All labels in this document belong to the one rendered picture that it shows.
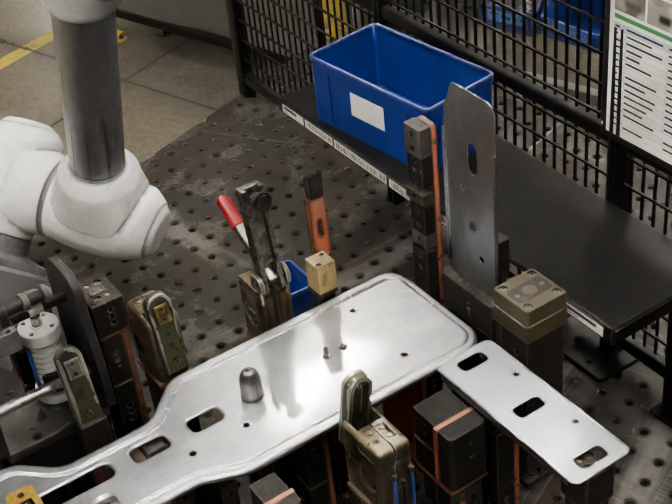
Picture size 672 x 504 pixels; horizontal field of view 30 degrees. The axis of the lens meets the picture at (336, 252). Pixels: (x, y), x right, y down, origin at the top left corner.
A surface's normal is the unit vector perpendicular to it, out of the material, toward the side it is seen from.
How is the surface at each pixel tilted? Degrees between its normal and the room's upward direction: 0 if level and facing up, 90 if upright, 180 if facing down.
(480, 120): 90
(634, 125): 90
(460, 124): 90
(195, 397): 0
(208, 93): 0
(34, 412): 0
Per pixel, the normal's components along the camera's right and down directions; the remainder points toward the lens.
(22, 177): -0.05, -0.15
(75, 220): -0.41, 0.64
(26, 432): -0.09, -0.80
